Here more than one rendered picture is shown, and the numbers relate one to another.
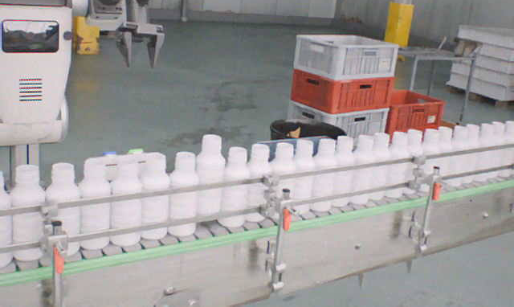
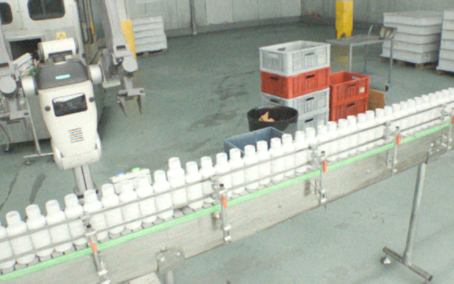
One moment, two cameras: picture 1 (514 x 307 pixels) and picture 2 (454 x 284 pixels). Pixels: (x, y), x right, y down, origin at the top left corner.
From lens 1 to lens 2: 0.34 m
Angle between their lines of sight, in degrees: 8
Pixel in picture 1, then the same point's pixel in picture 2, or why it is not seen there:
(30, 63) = (72, 120)
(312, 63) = (271, 66)
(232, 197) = (192, 192)
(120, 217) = (126, 214)
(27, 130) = (79, 158)
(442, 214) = (336, 176)
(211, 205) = (180, 198)
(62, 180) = (90, 200)
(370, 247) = (288, 205)
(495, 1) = not seen: outside the picture
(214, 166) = (176, 177)
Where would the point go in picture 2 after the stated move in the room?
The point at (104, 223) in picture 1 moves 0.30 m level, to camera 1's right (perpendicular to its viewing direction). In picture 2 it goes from (118, 218) to (209, 218)
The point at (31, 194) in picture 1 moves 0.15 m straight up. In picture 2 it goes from (75, 210) to (65, 166)
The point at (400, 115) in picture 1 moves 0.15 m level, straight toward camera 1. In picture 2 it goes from (339, 91) to (337, 95)
